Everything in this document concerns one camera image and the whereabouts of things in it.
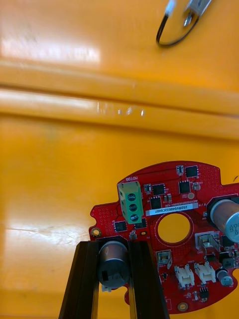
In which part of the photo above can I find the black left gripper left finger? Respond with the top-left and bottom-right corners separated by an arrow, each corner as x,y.
58,240 -> 101,319

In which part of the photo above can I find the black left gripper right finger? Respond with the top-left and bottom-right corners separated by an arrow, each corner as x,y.
127,240 -> 171,319

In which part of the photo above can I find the round red circuit board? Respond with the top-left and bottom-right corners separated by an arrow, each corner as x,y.
89,160 -> 239,315

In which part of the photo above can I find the metal solenoid with black cable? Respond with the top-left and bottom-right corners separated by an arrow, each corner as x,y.
155,0 -> 214,48

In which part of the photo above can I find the yellow-orange plastic bin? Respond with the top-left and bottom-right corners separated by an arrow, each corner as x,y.
0,87 -> 239,319
0,0 -> 239,116

